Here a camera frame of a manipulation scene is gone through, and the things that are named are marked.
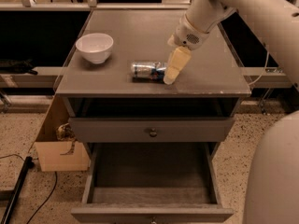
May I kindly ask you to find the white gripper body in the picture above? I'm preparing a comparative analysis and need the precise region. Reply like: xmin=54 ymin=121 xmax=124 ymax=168
xmin=172 ymin=15 xmax=209 ymax=50

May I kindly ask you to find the redbull can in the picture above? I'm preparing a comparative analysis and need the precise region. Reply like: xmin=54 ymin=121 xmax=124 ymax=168
xmin=131 ymin=62 xmax=167 ymax=81

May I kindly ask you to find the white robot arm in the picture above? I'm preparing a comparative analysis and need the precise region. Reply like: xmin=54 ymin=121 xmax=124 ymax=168
xmin=164 ymin=0 xmax=299 ymax=224

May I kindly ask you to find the grey drawer cabinet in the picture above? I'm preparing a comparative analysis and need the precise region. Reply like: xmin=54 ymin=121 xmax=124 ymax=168
xmin=55 ymin=9 xmax=252 ymax=161

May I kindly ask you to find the grey upper drawer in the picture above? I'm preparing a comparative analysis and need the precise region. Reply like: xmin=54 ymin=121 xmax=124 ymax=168
xmin=68 ymin=118 xmax=235 ymax=143

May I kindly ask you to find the open grey middle drawer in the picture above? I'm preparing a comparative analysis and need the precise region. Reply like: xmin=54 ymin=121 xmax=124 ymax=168
xmin=71 ymin=143 xmax=234 ymax=224

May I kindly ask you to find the white bowl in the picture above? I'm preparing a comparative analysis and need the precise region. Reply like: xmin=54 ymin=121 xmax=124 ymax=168
xmin=76 ymin=33 xmax=114 ymax=64

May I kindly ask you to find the black object on shelf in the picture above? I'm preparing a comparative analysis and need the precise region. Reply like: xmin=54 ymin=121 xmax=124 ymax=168
xmin=0 ymin=59 xmax=37 ymax=75

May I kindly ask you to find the cardboard box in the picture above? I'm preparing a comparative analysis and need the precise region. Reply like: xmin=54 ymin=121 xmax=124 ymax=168
xmin=35 ymin=97 xmax=90 ymax=172

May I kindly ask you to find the black bar on floor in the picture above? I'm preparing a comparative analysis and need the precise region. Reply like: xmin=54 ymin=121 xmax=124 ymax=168
xmin=0 ymin=156 xmax=34 ymax=224

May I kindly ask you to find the white cable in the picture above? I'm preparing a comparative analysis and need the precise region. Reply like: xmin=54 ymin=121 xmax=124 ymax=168
xmin=248 ymin=49 xmax=271 ymax=87

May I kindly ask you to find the black floor cable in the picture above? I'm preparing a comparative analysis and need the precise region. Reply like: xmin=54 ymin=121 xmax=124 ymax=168
xmin=0 ymin=153 xmax=59 ymax=224

